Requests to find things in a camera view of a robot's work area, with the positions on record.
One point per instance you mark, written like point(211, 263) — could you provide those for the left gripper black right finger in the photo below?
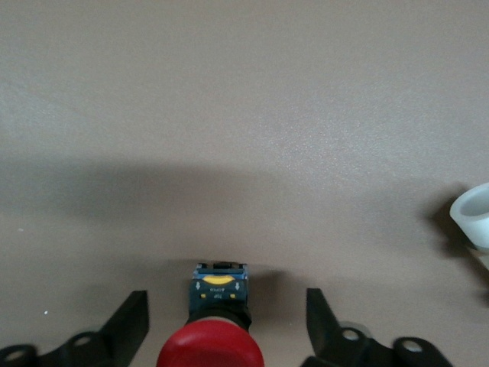
point(324, 329)

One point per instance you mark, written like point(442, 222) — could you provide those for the red mushroom push button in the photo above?
point(214, 344)

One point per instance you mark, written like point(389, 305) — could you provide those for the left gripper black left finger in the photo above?
point(126, 325)

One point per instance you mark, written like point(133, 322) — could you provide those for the white-ended metal pipe fitting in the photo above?
point(471, 218)

